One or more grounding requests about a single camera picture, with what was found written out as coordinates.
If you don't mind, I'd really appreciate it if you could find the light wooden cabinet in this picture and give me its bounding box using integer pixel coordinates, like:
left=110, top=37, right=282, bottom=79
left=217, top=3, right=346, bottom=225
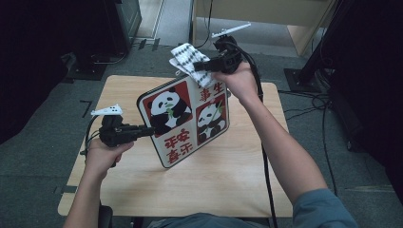
left=189, top=0, right=337, bottom=58

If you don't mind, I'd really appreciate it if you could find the person's blue-grey clothing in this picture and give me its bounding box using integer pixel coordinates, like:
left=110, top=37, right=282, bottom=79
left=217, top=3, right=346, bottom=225
left=148, top=188, right=359, bottom=228

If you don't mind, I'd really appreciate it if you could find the hand-held gripper black cable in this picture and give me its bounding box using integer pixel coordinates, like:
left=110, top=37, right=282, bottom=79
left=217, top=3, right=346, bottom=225
left=80, top=115, right=106, bottom=156
left=227, top=41, right=279, bottom=228

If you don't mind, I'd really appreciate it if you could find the person's left hand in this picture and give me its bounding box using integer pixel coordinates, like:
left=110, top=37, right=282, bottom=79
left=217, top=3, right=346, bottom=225
left=85, top=141, right=135, bottom=181

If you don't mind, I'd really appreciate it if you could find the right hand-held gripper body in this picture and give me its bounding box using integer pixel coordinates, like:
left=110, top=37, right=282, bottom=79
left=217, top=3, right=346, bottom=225
left=211, top=22, right=252, bottom=75

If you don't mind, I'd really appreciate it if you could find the white grey patterned cloth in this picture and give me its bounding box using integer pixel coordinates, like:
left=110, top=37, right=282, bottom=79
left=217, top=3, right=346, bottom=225
left=169, top=43, right=214, bottom=89

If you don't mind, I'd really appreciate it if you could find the hanging black cable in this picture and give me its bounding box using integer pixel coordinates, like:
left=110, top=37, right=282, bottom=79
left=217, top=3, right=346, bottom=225
left=193, top=0, right=214, bottom=50

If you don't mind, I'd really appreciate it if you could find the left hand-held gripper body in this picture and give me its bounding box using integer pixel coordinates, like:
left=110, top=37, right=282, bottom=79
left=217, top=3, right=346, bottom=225
left=90, top=104, right=144, bottom=148

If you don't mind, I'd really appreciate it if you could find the left hand-held gripper black cable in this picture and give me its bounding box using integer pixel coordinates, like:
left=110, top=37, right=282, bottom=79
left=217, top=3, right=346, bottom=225
left=80, top=115, right=106, bottom=156

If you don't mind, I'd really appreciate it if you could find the panda print board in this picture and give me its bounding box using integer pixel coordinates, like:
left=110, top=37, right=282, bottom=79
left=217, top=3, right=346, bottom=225
left=136, top=75, right=231, bottom=169

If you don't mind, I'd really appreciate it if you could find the right hand-held gripper black cable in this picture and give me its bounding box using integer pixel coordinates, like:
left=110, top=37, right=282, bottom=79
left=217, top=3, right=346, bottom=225
left=227, top=41, right=279, bottom=228

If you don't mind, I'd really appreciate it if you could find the black curtain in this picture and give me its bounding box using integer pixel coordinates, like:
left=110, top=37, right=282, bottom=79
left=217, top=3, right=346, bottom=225
left=300, top=0, right=403, bottom=203
left=0, top=0, right=108, bottom=145

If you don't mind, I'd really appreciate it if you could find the black stand base plate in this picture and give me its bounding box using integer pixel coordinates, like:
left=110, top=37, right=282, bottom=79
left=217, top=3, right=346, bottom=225
left=283, top=67, right=322, bottom=93

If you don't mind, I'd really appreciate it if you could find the dark stand foot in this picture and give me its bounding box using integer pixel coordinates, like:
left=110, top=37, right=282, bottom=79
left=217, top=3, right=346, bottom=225
left=61, top=51, right=127, bottom=82

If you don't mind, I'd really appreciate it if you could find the person's right hand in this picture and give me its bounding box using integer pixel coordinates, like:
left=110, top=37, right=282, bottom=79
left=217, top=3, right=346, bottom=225
left=212, top=63, right=259, bottom=106

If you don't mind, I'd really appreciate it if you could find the black cabinet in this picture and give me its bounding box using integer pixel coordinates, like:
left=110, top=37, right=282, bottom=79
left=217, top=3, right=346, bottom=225
left=104, top=0, right=143, bottom=56

